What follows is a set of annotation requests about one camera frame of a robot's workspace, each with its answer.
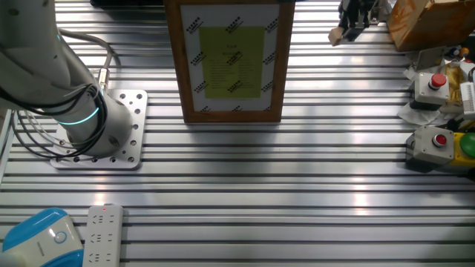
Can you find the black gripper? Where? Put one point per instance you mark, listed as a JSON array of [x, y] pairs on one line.
[[358, 9]]

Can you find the grey box red mushroom button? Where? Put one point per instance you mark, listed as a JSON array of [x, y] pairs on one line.
[[430, 91]]

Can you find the wooden picture frame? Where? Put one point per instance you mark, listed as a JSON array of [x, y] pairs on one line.
[[178, 74]]

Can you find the grey metal plate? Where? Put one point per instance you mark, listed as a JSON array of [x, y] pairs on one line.
[[430, 58]]

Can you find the small wooden cube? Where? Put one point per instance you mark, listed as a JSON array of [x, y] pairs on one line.
[[335, 36]]

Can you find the yellow box green button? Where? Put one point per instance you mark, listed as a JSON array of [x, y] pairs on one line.
[[465, 146]]

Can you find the white power strip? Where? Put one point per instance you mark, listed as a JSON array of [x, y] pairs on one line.
[[102, 237]]

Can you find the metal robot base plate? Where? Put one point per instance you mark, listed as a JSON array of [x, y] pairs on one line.
[[137, 118]]

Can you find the white ribbed plastic part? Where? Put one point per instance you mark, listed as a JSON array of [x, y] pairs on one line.
[[468, 98]]

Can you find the grey box flat red button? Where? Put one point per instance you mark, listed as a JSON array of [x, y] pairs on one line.
[[432, 146]]

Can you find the brown cardboard box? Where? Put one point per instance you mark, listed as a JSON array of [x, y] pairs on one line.
[[434, 24]]

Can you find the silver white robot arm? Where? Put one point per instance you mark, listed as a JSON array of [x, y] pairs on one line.
[[37, 74]]

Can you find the blue and white device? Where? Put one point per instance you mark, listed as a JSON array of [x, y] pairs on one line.
[[41, 241]]

